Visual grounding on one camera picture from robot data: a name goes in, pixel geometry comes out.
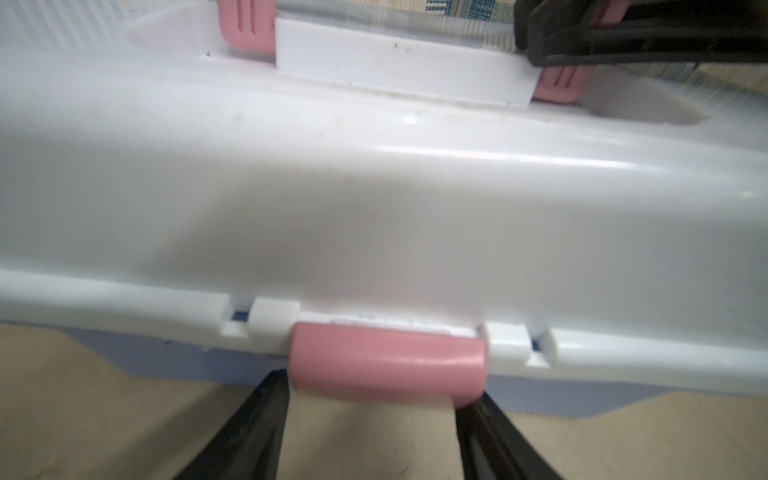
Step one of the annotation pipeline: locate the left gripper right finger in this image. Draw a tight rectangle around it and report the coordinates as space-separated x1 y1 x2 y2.
455 393 563 480

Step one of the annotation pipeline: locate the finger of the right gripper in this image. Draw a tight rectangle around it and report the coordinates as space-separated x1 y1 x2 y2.
514 1 767 67

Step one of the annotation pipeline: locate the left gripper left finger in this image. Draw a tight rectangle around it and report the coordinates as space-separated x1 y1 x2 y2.
174 369 290 480

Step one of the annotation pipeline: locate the white and blue toolbox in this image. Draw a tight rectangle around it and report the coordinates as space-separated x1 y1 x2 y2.
1 1 767 417

